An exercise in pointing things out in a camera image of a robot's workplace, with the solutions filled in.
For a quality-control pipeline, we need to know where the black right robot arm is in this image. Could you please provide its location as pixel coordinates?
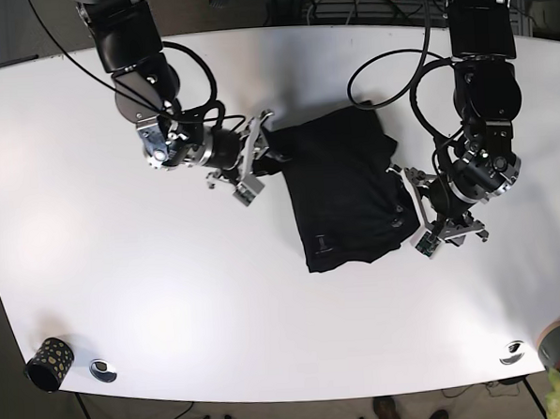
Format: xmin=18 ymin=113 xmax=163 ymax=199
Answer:
xmin=75 ymin=0 xmax=289 ymax=188

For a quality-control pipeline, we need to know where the black gold spotted cup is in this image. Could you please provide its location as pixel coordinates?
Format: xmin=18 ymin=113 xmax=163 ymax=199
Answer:
xmin=24 ymin=337 xmax=75 ymax=393

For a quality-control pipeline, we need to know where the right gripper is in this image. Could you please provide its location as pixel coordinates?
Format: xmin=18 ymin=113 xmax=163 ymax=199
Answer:
xmin=202 ymin=106 xmax=294 ymax=191

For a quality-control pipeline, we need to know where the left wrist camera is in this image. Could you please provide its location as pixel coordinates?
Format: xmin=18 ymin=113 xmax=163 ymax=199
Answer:
xmin=411 ymin=230 xmax=444 ymax=260

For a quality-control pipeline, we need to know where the left silver table grommet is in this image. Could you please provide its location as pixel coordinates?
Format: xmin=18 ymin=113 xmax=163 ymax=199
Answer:
xmin=89 ymin=359 xmax=117 ymax=383

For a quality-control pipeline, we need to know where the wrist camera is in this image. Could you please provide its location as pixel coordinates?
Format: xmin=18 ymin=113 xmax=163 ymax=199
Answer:
xmin=234 ymin=174 xmax=265 ymax=206
xmin=411 ymin=230 xmax=444 ymax=260

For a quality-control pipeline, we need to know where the black T-shirt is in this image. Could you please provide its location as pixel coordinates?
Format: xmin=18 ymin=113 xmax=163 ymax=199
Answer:
xmin=266 ymin=106 xmax=420 ymax=273

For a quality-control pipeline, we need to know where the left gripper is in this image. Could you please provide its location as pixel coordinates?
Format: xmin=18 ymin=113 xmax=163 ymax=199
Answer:
xmin=387 ymin=164 xmax=489 ymax=246

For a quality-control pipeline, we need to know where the silver table grommet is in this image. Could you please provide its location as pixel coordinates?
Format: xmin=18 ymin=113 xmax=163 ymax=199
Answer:
xmin=498 ymin=340 xmax=526 ymax=366
xmin=89 ymin=359 xmax=117 ymax=383

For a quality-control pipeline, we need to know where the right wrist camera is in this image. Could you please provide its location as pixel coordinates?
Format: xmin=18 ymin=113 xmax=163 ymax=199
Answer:
xmin=234 ymin=174 xmax=265 ymax=206

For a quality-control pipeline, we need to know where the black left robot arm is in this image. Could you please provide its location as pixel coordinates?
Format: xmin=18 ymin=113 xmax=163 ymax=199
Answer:
xmin=399 ymin=0 xmax=522 ymax=257

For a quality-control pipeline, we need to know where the left brown shoe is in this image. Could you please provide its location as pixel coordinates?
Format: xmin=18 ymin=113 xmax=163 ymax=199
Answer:
xmin=371 ymin=396 xmax=401 ymax=419

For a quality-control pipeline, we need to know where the right silver table grommet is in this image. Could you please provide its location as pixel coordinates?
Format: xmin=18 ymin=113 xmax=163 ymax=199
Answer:
xmin=498 ymin=340 xmax=526 ymax=366

